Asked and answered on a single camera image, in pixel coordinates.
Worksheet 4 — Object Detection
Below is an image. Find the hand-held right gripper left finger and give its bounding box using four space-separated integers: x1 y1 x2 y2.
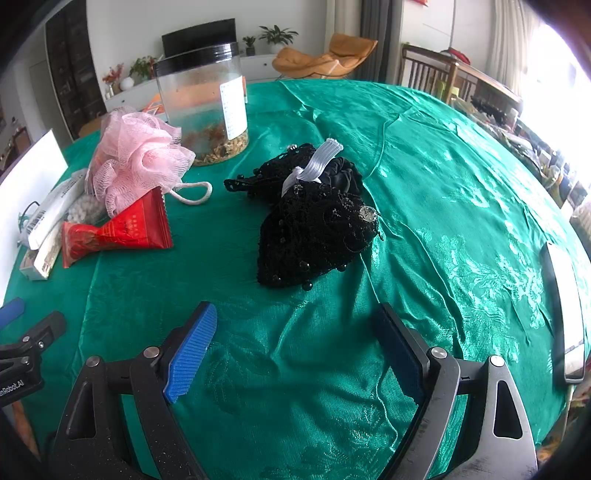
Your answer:
50 301 219 480

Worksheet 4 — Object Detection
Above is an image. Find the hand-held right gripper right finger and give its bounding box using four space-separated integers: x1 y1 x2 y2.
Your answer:
373 302 539 480

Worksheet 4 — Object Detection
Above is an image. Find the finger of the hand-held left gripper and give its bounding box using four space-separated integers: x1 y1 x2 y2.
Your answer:
19 311 66 354
0 298 25 329

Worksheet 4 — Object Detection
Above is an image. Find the black beaded lace cloth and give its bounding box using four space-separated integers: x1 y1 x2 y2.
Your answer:
224 143 385 291

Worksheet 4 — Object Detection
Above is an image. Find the black satin scrunchie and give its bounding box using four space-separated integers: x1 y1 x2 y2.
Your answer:
323 156 366 191

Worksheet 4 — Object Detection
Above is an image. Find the pink mesh bath pouf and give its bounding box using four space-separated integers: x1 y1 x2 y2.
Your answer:
88 111 214 219

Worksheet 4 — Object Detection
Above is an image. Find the white elastic band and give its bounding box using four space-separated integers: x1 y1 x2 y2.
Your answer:
281 138 345 195

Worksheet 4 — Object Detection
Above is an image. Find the beige printed packet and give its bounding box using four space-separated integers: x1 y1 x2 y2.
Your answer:
21 228 65 280

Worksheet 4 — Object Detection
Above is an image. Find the white squeeze tube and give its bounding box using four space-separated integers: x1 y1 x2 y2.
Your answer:
21 168 89 251

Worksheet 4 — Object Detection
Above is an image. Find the red triangular snack packet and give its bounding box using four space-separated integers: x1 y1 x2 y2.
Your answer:
61 187 174 269

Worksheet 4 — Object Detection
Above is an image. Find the bag of cotton swabs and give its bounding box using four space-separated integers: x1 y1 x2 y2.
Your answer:
65 173 109 228

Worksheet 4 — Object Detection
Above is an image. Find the white board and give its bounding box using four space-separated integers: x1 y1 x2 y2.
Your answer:
0 129 69 296

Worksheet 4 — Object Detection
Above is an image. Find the green satin tablecloth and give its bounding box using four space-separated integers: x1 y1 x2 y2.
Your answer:
7 79 591 480

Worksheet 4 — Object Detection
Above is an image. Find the silver phone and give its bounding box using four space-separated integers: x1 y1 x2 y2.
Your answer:
540 242 588 385

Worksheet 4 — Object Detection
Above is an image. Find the clear plastic jar black lid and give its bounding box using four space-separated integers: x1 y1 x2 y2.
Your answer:
154 41 250 166

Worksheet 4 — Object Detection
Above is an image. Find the pile of assorted goods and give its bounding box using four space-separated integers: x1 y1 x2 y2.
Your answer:
455 95 591 220

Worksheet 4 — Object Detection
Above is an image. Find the dark display shelf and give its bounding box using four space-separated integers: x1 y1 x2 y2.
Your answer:
45 7 107 140

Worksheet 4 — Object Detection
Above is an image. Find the red flower bouquet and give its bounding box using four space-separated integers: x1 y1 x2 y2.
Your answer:
102 64 125 96

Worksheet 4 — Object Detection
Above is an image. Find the green plant with red blooms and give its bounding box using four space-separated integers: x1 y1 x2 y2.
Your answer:
129 55 158 82

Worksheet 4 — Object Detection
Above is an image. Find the wooden slatted chair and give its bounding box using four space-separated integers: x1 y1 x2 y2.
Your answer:
398 44 479 105

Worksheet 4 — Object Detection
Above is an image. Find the black television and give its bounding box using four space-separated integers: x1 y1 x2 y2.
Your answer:
161 18 238 58

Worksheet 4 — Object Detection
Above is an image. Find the orange lounge chair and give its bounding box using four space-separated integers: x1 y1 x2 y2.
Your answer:
272 33 379 82

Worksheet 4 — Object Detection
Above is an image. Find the large potted green plant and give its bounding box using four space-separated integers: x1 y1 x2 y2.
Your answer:
259 25 299 54

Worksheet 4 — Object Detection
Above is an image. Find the grey curtain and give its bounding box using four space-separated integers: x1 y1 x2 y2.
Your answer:
360 0 403 85

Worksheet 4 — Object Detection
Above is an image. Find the white sheer curtain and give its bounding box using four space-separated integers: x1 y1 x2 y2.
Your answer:
487 0 542 94

